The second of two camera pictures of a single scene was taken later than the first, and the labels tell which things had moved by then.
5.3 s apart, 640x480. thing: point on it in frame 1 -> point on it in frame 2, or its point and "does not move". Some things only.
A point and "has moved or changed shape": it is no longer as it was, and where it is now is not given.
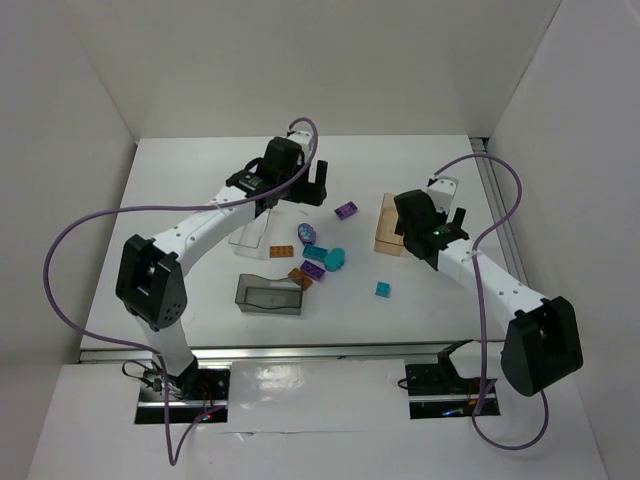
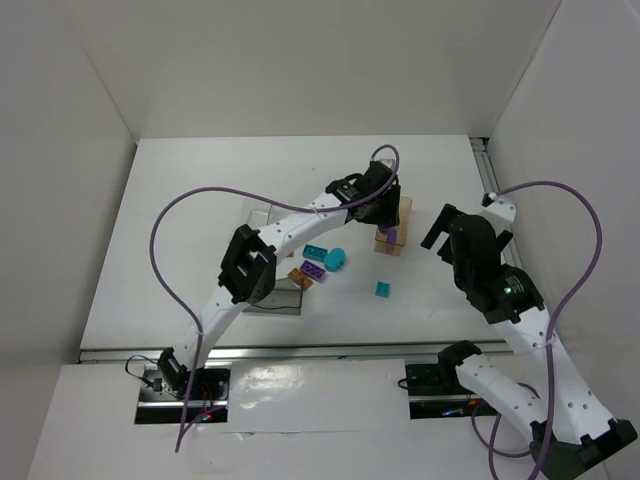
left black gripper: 310,187 -> 388,214
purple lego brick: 345,210 has moved or changed shape
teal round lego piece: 334,259 does not move
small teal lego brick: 383,289 does not move
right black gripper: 451,228 -> 447,238
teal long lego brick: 314,253 does not move
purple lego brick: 312,270 does not move
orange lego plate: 299,275 does not move
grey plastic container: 257,294 does not move
